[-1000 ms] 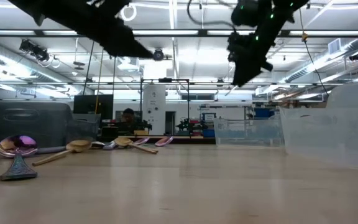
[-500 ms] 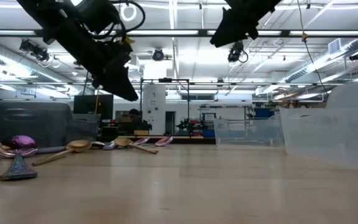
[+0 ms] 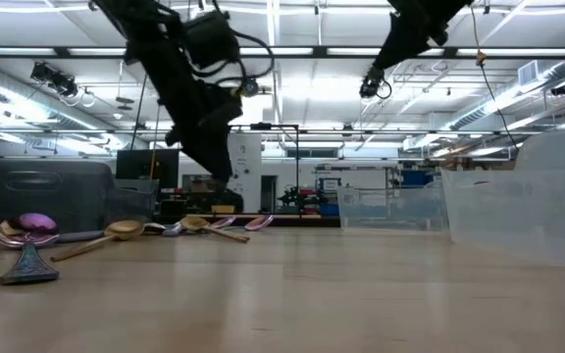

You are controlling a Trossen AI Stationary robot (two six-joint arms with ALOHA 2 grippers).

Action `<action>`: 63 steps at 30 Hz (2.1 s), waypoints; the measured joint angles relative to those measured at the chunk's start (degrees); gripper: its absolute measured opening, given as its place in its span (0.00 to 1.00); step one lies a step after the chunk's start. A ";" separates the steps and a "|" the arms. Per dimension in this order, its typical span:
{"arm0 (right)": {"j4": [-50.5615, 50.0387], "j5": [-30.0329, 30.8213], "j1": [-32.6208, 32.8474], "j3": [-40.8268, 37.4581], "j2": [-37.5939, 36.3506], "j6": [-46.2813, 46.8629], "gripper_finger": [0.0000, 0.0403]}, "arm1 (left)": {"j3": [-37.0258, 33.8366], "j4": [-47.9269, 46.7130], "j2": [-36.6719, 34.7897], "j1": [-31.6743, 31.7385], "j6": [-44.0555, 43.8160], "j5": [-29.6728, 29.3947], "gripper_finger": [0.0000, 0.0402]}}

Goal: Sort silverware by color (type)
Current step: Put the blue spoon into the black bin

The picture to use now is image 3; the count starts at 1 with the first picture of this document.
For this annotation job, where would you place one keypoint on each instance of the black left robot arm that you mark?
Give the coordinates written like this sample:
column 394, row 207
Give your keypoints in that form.
column 155, row 54

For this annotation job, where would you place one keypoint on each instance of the white cabinet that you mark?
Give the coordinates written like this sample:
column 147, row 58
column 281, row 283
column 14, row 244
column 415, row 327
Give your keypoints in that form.
column 248, row 157

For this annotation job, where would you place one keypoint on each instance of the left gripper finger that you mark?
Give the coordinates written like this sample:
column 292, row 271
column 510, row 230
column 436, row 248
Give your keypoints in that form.
column 203, row 152
column 223, row 157

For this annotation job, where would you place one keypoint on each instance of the dark smoky plastic bin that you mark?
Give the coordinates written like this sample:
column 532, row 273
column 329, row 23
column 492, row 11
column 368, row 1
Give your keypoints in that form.
column 47, row 196

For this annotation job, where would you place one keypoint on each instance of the gold spoon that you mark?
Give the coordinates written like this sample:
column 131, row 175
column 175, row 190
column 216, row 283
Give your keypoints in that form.
column 196, row 223
column 124, row 229

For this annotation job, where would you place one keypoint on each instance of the blue storage bin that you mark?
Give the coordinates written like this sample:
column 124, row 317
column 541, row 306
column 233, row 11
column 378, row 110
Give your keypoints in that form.
column 417, row 179
column 329, row 210

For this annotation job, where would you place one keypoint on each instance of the black ceiling-mounted device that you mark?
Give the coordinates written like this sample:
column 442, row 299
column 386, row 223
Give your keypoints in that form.
column 52, row 78
column 562, row 88
column 372, row 85

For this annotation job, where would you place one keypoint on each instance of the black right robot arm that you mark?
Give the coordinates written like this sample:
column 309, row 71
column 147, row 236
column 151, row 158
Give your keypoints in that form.
column 420, row 29

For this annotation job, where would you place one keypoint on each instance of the clear plastic container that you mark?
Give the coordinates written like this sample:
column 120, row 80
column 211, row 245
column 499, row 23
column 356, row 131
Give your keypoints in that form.
column 508, row 216
column 390, row 208

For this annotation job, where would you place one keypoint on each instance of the black monitor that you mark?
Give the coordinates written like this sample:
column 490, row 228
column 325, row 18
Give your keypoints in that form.
column 135, row 164

